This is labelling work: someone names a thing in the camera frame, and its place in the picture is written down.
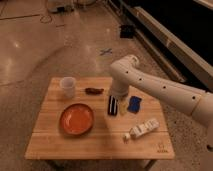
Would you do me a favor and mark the orange ceramic bowl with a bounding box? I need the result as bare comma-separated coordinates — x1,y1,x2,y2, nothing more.
59,103,94,136

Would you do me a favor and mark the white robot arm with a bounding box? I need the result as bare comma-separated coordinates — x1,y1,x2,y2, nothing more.
109,55,213,152

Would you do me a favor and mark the black striped rectangular block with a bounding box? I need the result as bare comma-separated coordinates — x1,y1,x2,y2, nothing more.
108,96,118,116

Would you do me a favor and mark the dark brown food piece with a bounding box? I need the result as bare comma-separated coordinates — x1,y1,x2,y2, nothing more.
85,88,104,95

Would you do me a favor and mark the yellow small object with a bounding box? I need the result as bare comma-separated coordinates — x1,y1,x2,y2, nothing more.
119,99,128,115

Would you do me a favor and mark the blue sponge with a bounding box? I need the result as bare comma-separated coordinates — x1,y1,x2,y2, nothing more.
128,96,142,113

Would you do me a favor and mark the translucent plastic cup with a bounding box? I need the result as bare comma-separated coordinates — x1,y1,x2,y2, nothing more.
59,77,76,98

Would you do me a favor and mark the wooden table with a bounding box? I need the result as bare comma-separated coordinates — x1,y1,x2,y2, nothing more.
25,77,175,160

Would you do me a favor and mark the black box on floor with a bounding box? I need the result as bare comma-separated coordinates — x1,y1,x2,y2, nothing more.
120,25,135,38

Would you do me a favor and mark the white plastic bottle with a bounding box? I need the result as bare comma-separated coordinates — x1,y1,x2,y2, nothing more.
123,118,160,142

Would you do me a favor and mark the long metal rail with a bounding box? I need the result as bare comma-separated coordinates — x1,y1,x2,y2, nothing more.
108,0,213,92

